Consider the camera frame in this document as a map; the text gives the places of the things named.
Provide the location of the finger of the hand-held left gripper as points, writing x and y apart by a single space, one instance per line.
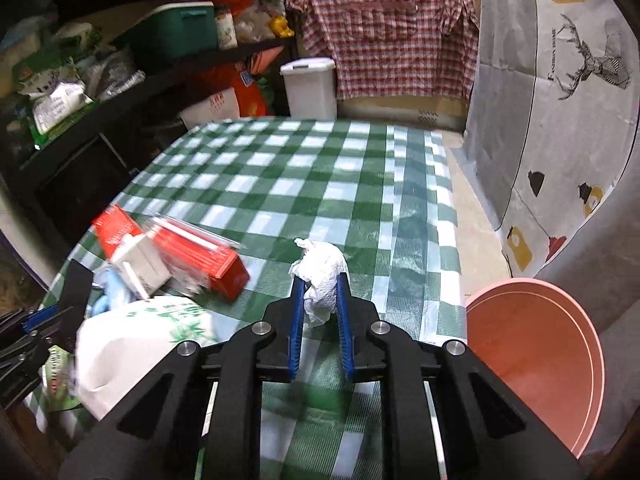
75 285
20 365

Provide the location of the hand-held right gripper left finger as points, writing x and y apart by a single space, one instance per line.
295 320

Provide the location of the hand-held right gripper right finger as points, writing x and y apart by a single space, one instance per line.
344 325

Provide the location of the white paper tissue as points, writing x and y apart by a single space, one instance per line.
325 265

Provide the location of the white and red milk carton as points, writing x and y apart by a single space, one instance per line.
140 265

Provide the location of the pink plastic basin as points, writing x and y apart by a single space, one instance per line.
530 340

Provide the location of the light blue cloth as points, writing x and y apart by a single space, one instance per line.
112 295

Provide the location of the green printed packet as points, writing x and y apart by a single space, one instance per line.
57 375

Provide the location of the black box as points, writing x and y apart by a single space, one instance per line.
82 185

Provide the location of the red box with clear wrap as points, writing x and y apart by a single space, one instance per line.
210 265

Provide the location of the green checked tablecloth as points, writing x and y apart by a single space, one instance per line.
300 185

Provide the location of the green and white package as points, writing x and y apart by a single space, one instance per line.
55 105

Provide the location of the white sack with red print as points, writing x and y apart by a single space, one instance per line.
215 107

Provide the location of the white lidded bin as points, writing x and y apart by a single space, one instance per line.
310 92

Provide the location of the orange bag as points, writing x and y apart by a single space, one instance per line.
252 92

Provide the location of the green storage box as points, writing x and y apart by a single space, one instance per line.
170 32

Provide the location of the black storage shelf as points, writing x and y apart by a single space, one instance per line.
240 55

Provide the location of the red plaid shirt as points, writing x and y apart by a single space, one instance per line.
390 35

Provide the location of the yellow toy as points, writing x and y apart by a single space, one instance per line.
281 26

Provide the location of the jar with label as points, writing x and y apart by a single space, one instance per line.
226 27

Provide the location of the clear plastic bag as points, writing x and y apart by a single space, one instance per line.
257 20

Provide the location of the printed wall sheet with deer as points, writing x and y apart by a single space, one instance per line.
550 135

